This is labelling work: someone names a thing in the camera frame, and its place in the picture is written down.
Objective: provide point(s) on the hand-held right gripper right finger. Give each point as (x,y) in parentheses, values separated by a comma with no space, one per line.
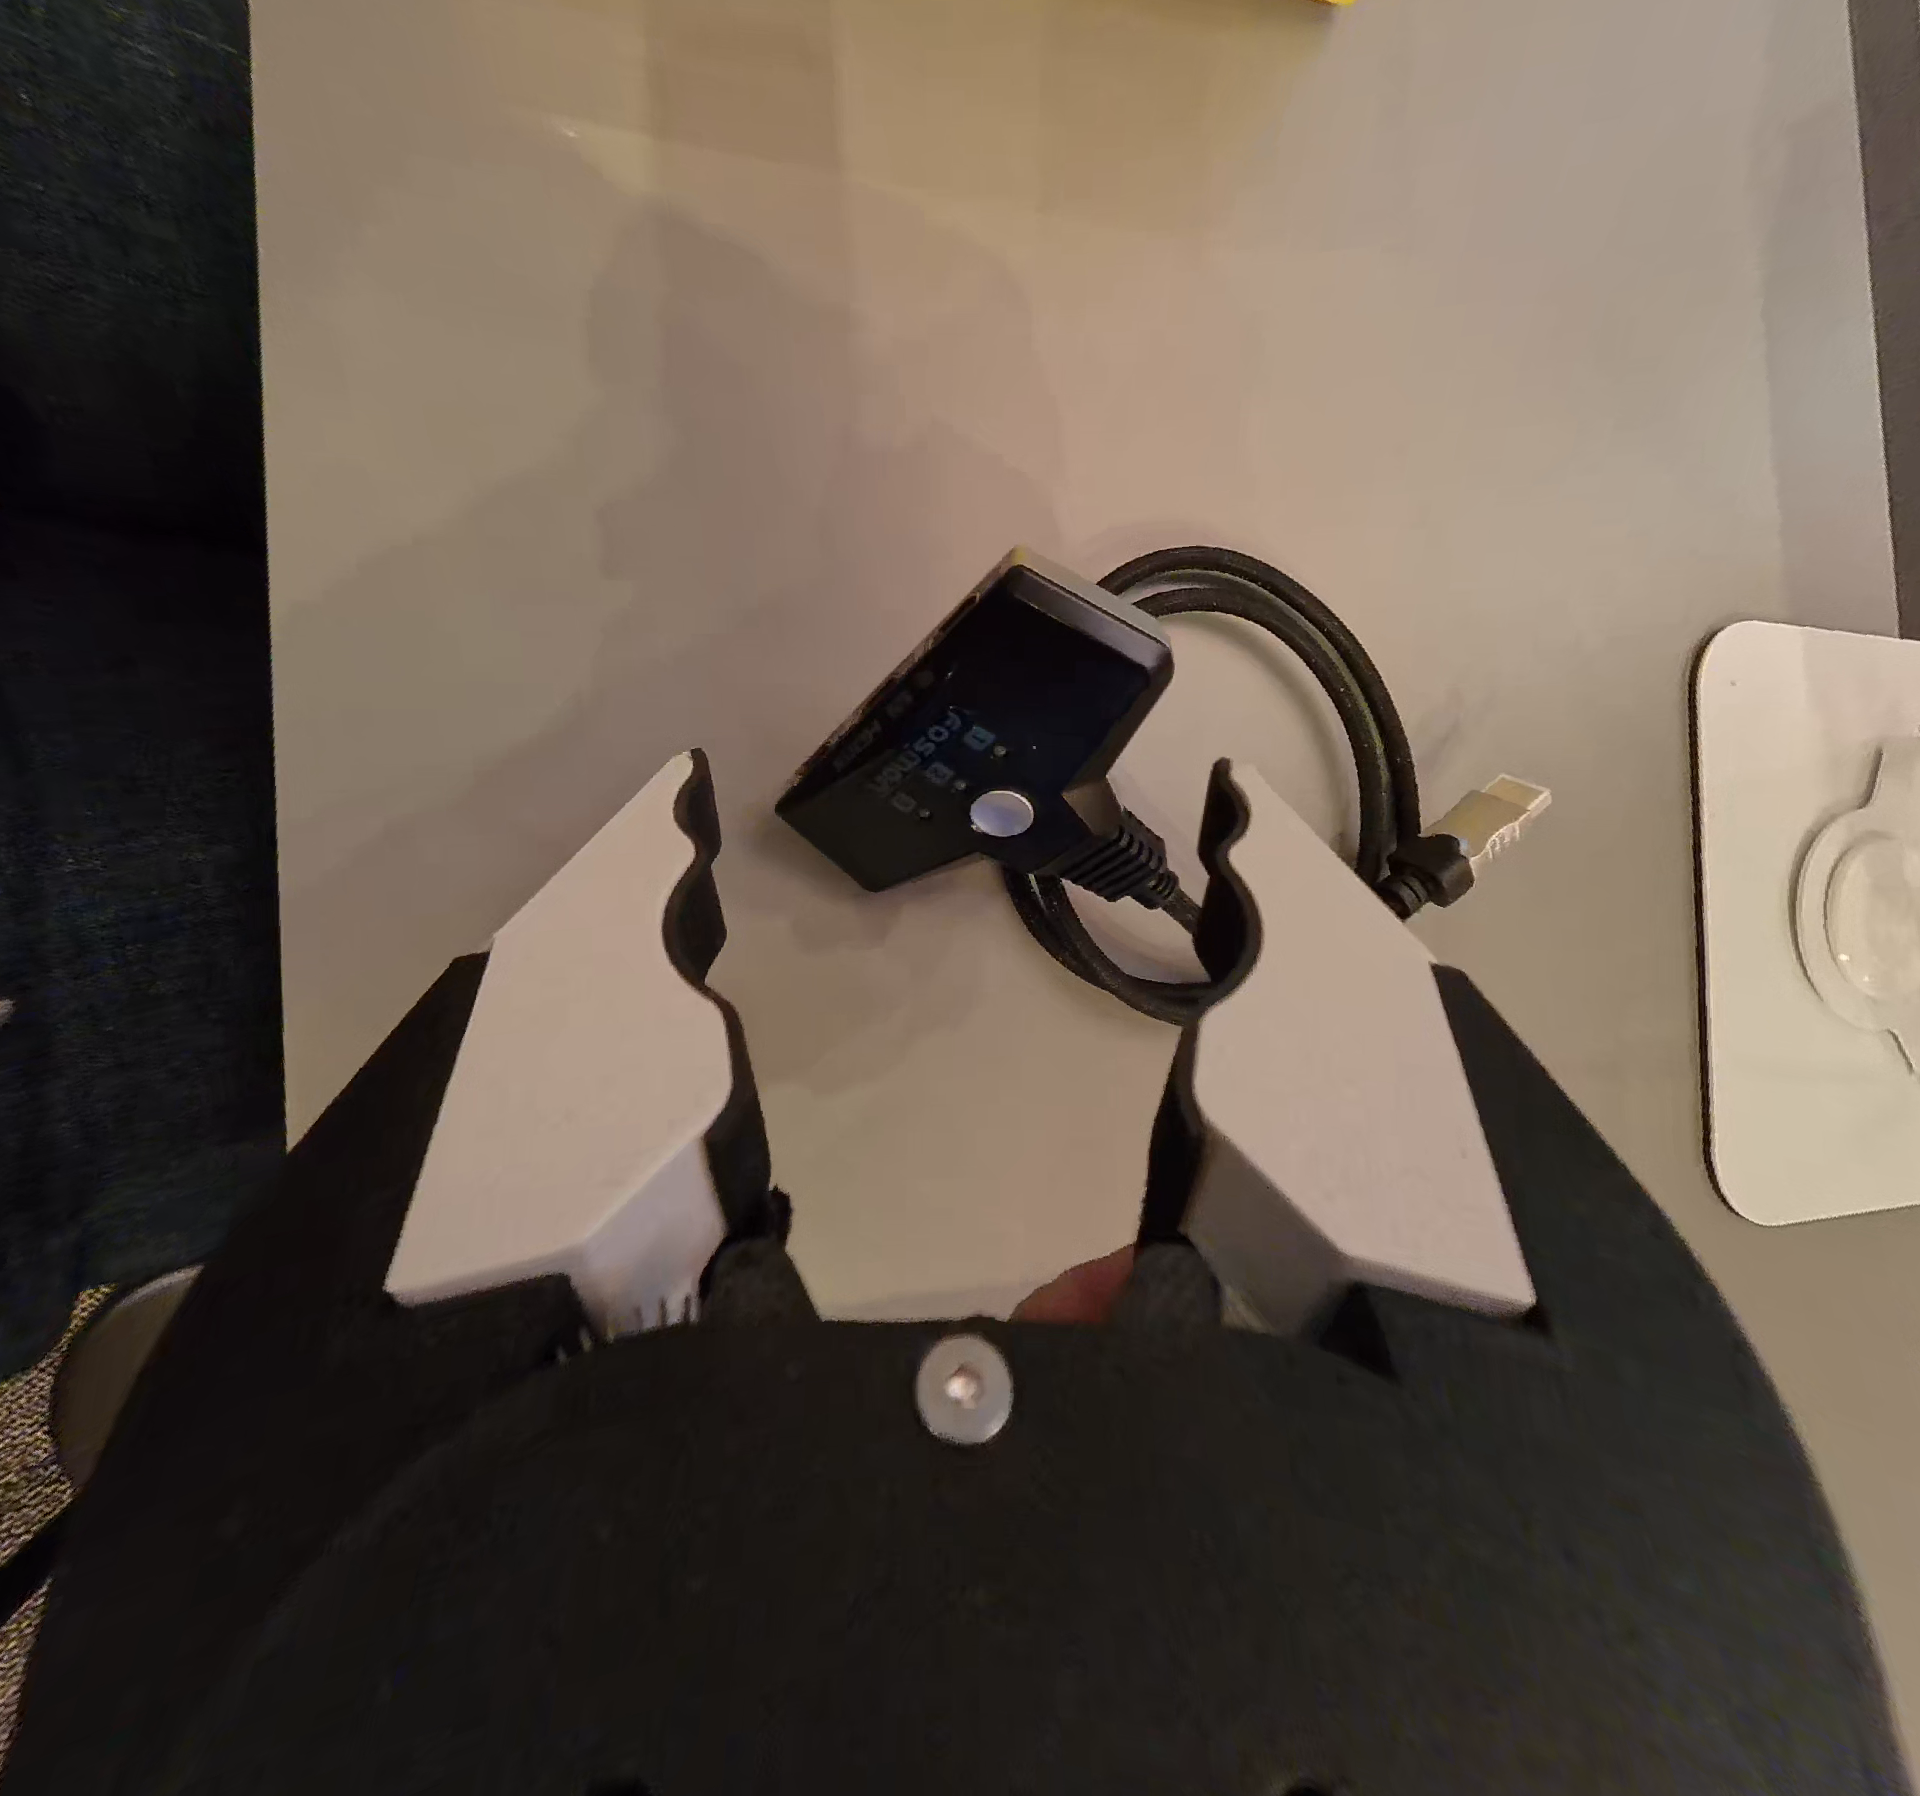
(1351,1077)

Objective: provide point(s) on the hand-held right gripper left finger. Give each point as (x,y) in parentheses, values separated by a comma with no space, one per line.
(573,1077)

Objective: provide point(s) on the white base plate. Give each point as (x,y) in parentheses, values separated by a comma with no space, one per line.
(1802,927)

